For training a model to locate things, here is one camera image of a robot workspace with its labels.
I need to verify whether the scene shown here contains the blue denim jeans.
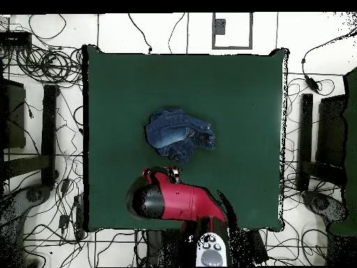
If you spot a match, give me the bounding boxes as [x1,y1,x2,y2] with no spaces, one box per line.
[144,107,217,165]

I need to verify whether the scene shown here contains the black flat box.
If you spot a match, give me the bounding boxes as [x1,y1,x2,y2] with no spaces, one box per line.
[316,94,347,168]
[0,79,26,149]

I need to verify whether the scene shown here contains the dark green tablecloth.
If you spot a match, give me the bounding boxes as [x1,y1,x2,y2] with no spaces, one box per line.
[82,44,289,232]

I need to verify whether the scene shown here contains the long black power strip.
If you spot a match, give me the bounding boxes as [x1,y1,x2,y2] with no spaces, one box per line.
[250,230,269,265]

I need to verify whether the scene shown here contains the black stand base bars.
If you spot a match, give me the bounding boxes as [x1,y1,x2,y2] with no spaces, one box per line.
[296,93,347,192]
[2,84,60,187]

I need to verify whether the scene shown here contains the small grey square plate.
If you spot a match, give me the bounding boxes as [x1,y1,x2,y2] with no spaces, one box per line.
[213,18,226,36]

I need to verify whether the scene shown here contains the green cloth on neighbouring table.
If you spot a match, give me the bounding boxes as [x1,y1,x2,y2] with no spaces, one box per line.
[327,66,357,237]

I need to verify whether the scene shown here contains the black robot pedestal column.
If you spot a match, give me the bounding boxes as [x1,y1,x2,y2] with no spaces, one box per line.
[145,230,185,267]

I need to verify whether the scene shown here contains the black cable with plug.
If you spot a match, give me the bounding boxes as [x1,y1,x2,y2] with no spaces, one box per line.
[127,13,153,54]

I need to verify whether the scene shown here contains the coiled black cable bundle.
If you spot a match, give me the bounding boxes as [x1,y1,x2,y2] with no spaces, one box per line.
[15,45,84,84]

